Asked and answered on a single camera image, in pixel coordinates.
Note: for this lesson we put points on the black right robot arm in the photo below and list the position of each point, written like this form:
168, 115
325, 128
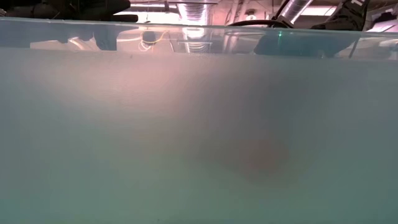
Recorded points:
348, 15

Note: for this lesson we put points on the ribbed silver ceiling duct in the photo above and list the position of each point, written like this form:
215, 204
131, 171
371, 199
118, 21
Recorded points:
194, 12

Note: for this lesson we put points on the round ceiling lamp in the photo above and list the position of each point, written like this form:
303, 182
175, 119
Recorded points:
250, 17

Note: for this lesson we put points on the green translucent plastic container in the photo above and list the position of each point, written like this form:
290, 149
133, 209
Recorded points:
199, 109

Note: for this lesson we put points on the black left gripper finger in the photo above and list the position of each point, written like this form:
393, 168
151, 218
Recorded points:
124, 18

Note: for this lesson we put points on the smooth silver ceiling duct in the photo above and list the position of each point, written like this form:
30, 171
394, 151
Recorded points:
297, 9

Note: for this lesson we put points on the grey ceiling conduit pipe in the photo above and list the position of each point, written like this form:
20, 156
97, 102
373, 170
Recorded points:
155, 5

